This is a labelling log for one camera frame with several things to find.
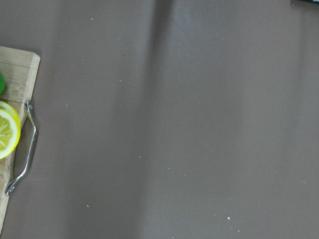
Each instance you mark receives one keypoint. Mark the green lime piece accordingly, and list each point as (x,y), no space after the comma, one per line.
(2,84)

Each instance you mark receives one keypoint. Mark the metal cutting board handle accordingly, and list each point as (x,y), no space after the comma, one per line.
(28,110)

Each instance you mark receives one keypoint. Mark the black device at edge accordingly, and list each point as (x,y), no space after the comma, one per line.
(305,2)

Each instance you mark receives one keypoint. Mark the yellow lemon slice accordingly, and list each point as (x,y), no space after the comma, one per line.
(9,133)
(10,109)

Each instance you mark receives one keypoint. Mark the bamboo cutting board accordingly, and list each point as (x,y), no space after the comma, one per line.
(19,68)

